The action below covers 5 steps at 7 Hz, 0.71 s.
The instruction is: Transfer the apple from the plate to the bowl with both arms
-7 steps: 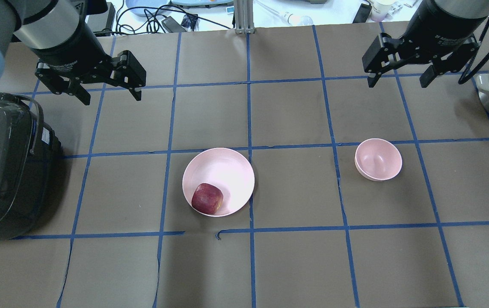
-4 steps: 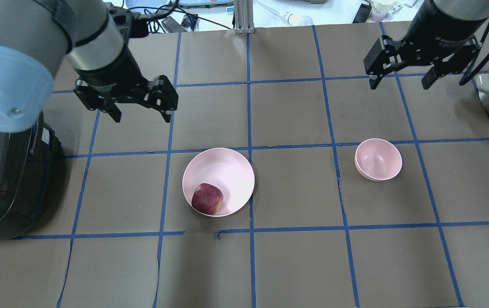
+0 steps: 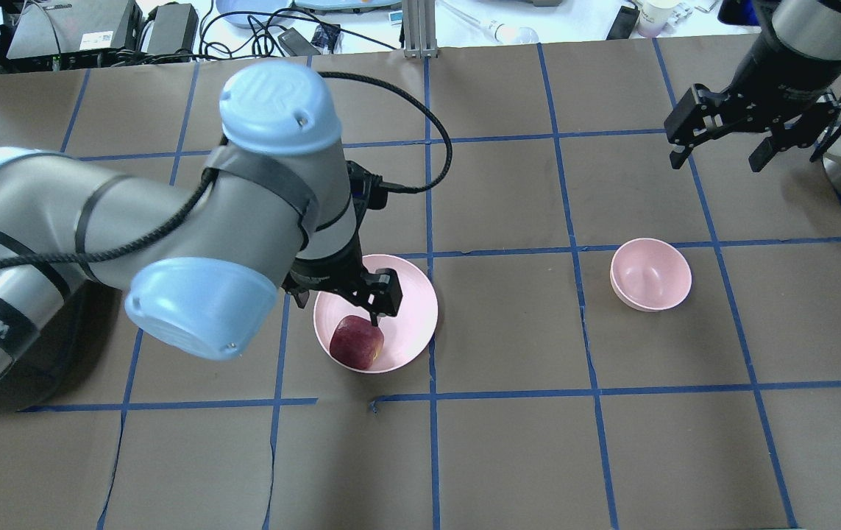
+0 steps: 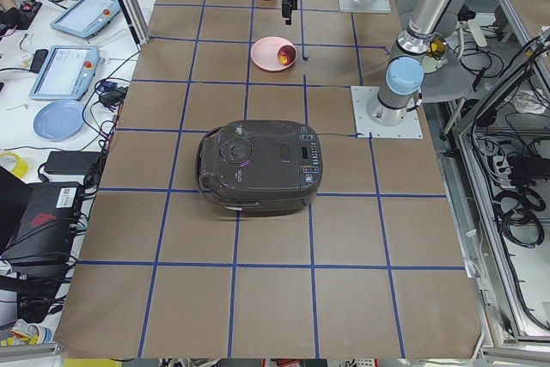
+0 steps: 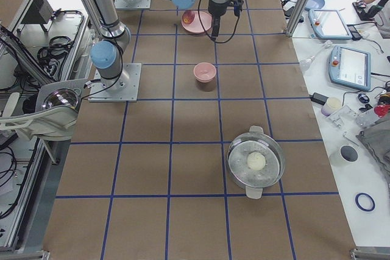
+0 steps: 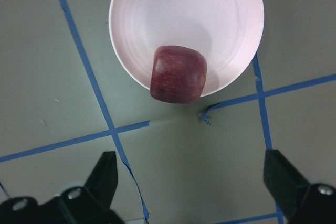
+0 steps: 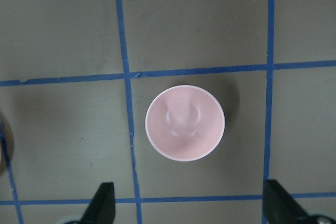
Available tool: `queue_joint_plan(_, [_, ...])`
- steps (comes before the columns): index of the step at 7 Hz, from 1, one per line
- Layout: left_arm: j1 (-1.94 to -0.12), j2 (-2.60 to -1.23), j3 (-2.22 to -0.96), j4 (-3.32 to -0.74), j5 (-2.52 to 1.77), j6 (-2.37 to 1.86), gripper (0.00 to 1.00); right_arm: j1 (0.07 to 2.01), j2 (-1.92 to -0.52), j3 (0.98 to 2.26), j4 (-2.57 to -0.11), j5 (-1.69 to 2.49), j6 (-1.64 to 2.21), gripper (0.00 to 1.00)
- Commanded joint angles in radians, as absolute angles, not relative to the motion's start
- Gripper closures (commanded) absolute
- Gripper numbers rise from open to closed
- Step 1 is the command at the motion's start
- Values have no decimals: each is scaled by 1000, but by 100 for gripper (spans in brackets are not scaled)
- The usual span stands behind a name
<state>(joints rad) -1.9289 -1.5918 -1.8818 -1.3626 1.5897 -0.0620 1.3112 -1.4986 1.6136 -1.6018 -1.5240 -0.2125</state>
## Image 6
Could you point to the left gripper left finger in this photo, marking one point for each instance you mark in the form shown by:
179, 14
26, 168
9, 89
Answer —
103, 180

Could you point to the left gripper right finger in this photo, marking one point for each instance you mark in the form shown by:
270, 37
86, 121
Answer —
284, 182

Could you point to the red apple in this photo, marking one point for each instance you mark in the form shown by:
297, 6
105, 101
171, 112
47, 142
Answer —
178, 74

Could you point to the pink plate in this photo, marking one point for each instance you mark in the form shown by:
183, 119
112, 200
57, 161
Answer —
226, 32

